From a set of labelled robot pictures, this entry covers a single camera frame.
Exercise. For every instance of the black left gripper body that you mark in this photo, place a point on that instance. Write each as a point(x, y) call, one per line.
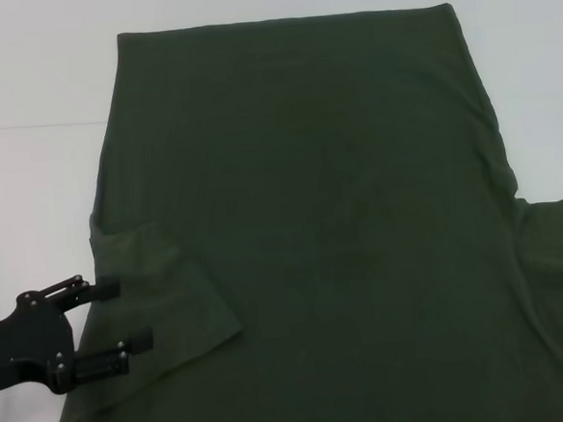
point(25, 345)

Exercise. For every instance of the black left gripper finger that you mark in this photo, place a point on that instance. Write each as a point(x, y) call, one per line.
point(104, 290)
point(138, 341)

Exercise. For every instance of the dark green shirt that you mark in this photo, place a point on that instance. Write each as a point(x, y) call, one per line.
point(309, 194)

